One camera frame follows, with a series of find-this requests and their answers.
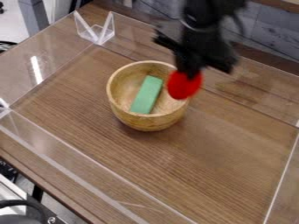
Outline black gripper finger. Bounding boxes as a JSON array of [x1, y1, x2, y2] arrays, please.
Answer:
[[186, 60, 206, 80], [174, 51, 191, 72]]

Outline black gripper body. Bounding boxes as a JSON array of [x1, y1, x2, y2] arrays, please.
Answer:
[[154, 24, 239, 74]]

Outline red plush strawberry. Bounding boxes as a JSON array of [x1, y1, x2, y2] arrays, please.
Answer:
[[167, 71, 203, 100]]

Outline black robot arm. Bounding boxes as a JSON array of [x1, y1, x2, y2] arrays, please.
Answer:
[[154, 0, 247, 80]]

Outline green rectangular block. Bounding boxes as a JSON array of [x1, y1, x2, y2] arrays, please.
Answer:
[[129, 75, 164, 114]]

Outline wooden bowl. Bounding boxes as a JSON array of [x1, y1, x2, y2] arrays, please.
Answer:
[[107, 60, 190, 131]]

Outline clear acrylic tray walls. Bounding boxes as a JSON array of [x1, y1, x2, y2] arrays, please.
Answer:
[[0, 7, 299, 224]]

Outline grey post upper left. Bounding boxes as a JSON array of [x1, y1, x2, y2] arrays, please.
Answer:
[[17, 0, 49, 36]]

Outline black metal bracket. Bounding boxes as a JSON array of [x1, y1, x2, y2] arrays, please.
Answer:
[[25, 196, 68, 224]]

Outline black cable lower left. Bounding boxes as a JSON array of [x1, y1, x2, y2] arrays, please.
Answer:
[[0, 199, 36, 217]]

